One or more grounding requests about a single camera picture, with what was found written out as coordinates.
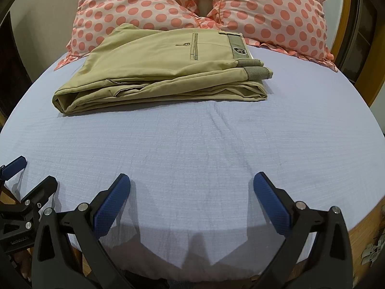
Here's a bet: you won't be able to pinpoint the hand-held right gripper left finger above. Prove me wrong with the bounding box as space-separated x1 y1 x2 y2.
32 173 136 289

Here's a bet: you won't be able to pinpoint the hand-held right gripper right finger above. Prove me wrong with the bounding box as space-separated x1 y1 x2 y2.
253 171 354 289

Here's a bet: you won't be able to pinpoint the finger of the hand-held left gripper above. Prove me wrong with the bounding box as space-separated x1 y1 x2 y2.
13 176 58 217
0 156 28 182

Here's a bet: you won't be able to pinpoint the khaki pants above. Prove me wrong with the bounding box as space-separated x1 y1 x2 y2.
52 23 274 115

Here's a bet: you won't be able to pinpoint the light blue bed sheet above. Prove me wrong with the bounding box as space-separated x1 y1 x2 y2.
0 45 385 281

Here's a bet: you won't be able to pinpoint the polka dot pillow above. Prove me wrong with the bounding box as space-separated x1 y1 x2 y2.
201 0 339 73
55 0 211 71

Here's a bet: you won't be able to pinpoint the wooden bed frame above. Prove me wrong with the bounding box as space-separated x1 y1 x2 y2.
343 0 385 289

